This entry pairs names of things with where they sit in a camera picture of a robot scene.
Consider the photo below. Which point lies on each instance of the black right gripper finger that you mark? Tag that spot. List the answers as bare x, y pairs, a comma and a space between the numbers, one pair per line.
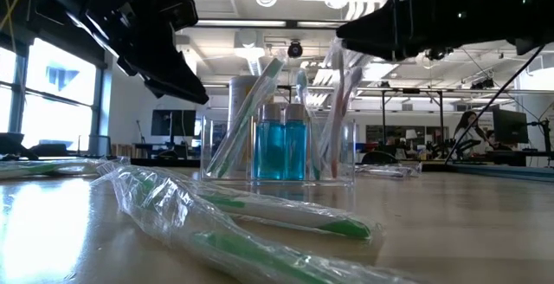
381, 49
372, 26

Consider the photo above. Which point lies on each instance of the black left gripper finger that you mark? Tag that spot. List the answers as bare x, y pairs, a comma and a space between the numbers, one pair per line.
186, 85
156, 84

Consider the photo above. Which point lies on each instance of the pink toothbrush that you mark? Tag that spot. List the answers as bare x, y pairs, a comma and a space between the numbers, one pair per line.
336, 115

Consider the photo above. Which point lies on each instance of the clear acrylic organizer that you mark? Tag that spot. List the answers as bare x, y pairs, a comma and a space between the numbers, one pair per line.
349, 145

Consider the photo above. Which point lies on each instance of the blue mouthwash bottle white cap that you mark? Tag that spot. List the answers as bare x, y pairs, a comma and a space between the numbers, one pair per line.
269, 154
296, 154

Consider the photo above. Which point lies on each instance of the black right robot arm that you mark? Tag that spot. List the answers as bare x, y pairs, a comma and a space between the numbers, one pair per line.
510, 7

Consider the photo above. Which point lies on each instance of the white canister with yellow label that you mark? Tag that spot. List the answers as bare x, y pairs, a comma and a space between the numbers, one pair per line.
238, 98

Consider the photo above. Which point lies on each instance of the black ceiling spotlight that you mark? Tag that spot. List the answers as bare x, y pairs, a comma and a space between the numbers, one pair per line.
295, 49

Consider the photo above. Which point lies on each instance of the large room window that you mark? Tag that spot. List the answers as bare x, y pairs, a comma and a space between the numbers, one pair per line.
56, 102

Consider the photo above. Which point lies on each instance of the person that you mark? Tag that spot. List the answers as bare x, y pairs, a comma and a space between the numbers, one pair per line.
495, 143
469, 128

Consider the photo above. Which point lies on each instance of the dark desk monitor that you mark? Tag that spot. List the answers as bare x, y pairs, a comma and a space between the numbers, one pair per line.
510, 126

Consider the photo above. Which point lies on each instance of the dark wall monitor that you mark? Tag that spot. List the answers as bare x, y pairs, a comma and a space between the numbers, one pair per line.
173, 121

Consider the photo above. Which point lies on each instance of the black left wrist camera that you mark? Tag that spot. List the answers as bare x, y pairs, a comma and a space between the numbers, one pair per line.
175, 4

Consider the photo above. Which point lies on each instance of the black metal stand frame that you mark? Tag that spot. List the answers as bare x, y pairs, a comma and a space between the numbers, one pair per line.
383, 119

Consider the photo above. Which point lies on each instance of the long ceiling light rail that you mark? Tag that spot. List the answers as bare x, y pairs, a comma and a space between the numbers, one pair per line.
242, 23

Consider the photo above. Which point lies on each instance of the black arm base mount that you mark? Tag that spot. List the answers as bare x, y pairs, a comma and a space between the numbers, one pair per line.
13, 145

